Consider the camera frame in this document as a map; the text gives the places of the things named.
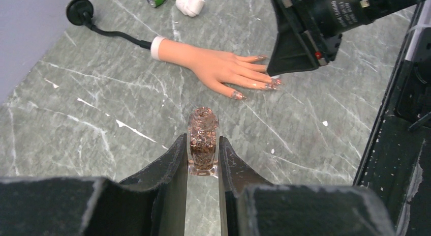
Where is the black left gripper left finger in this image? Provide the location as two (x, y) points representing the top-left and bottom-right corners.
(1, 135), (188, 235)

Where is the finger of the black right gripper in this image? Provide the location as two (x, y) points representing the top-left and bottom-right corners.
(267, 0), (319, 76)

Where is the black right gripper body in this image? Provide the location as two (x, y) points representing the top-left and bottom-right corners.
(281, 0), (426, 66)

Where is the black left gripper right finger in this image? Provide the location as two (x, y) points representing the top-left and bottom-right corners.
(218, 137), (395, 235)

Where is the glitter nail polish bottle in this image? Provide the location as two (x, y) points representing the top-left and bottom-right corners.
(187, 107), (220, 178)

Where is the mannequin practice hand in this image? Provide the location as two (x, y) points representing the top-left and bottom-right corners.
(150, 36), (281, 100)

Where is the white pipe fitting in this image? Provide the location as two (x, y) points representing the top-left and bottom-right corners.
(175, 0), (205, 17)

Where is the black flexible stand with base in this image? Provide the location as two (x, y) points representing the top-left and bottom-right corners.
(66, 0), (153, 50)

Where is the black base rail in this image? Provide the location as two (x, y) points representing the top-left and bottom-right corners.
(354, 1), (430, 235)

